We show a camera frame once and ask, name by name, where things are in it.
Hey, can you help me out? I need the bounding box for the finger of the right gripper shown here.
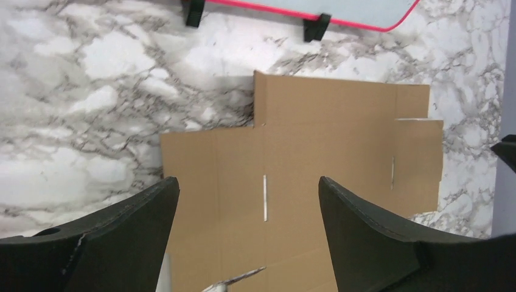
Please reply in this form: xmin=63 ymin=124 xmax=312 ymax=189
xmin=490 ymin=134 xmax=516 ymax=172

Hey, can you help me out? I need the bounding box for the pink framed whiteboard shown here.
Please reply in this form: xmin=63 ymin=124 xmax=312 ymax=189
xmin=212 ymin=0 xmax=419 ymax=32

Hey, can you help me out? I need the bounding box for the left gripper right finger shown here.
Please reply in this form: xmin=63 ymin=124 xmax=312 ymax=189
xmin=318 ymin=176 xmax=515 ymax=291

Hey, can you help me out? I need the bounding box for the brown cardboard box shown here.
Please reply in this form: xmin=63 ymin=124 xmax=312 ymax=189
xmin=160 ymin=71 xmax=443 ymax=291

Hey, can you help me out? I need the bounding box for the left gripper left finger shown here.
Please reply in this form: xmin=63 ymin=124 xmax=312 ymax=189
xmin=1 ymin=177 xmax=180 ymax=291

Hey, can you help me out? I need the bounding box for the black whiteboard stand foot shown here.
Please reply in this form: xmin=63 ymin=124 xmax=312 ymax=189
xmin=184 ymin=0 xmax=206 ymax=28
xmin=302 ymin=13 xmax=332 ymax=43

